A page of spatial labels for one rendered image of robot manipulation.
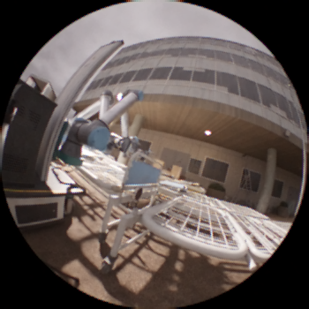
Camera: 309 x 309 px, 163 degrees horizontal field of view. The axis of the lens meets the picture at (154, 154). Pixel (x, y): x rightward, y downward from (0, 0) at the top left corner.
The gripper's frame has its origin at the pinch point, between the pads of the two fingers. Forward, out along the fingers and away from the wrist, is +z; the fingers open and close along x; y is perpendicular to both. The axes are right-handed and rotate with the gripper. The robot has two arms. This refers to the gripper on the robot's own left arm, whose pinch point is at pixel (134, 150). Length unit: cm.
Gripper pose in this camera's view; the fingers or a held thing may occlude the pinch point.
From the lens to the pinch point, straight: 91.6
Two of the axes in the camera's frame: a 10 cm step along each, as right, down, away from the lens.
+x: 4.8, -8.8, 0.5
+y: -3.3, -2.3, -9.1
